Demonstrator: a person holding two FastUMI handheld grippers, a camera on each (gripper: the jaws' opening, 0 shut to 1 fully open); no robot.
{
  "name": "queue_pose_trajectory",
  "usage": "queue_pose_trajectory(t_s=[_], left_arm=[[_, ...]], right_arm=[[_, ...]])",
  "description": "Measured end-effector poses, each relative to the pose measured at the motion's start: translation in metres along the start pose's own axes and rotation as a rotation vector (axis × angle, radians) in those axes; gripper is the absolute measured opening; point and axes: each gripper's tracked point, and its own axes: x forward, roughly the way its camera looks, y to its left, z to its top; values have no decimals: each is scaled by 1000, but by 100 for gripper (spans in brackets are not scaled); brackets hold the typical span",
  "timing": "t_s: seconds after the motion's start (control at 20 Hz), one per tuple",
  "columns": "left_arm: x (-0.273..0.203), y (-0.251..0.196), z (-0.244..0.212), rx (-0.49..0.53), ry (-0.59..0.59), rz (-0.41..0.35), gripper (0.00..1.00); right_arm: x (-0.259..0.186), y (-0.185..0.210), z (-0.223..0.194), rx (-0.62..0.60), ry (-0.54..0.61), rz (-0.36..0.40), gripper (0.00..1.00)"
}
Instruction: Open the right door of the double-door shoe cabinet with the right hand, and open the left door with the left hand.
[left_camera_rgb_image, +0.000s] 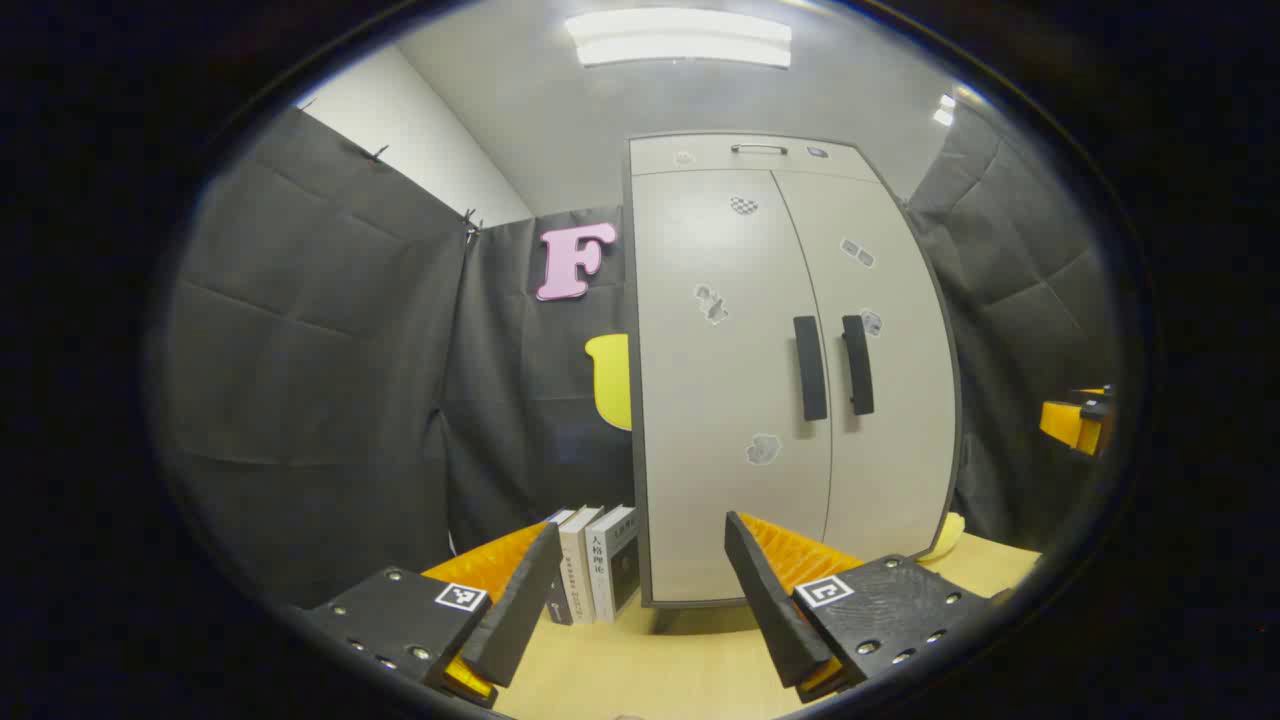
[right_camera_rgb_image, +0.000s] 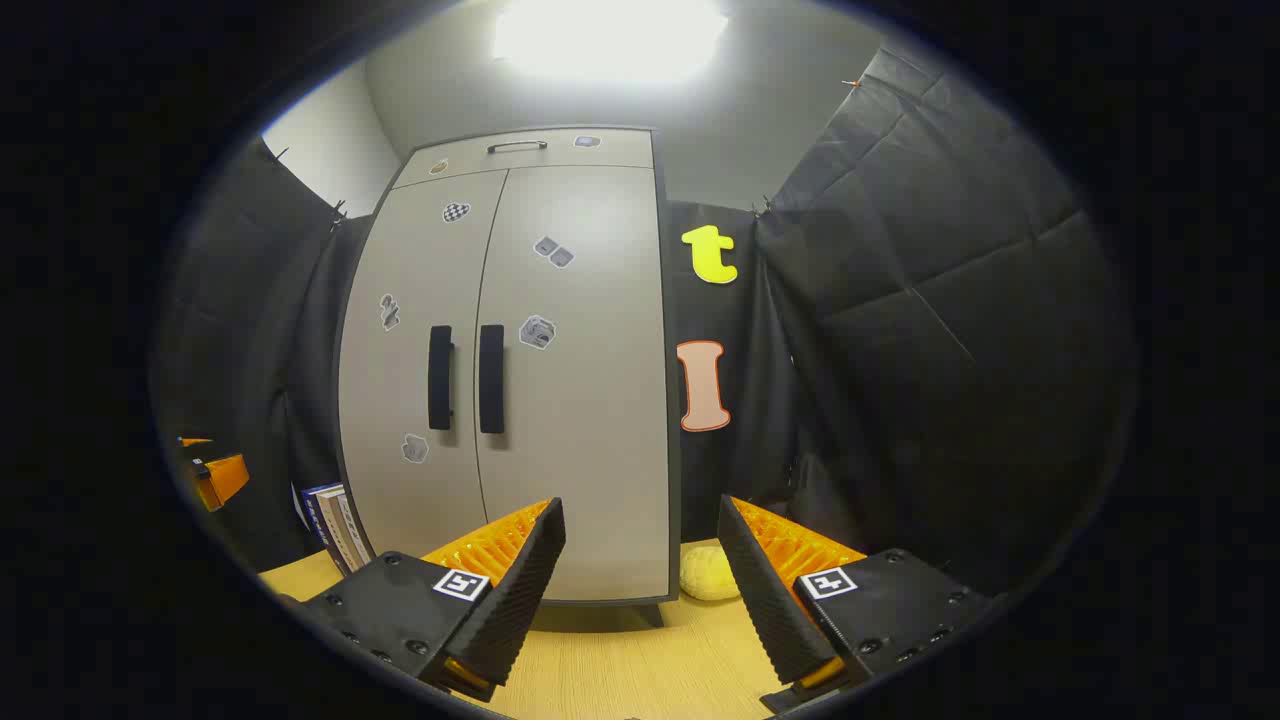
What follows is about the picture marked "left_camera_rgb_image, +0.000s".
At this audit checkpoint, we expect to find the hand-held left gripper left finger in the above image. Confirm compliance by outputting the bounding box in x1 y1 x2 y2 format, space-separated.
300 520 564 709

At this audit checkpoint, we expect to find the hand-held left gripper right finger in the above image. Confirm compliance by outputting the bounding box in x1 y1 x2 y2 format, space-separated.
724 511 1011 704

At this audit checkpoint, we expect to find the grey shoe cabinet door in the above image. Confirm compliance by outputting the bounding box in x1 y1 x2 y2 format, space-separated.
772 168 959 561
632 170 833 604

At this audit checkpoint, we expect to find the black door handle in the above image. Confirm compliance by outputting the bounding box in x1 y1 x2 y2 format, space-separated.
841 315 876 416
793 316 829 422

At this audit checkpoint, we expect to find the grey double-door shoe cabinet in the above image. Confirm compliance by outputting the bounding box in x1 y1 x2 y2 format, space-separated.
625 133 963 609

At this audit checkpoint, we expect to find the blue book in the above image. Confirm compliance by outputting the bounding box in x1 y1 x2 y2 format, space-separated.
545 509 577 627

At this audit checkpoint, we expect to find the grey white book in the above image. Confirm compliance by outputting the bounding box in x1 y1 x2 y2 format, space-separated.
585 505 641 623

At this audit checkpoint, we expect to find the yellow rounded object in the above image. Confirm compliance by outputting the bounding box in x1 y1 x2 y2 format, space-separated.
918 512 967 563

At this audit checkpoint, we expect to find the black backdrop cloth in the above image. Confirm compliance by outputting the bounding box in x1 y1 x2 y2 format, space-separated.
165 100 1121 611

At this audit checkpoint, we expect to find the ceiling light panel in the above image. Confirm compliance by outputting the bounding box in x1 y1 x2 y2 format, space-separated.
563 8 793 69

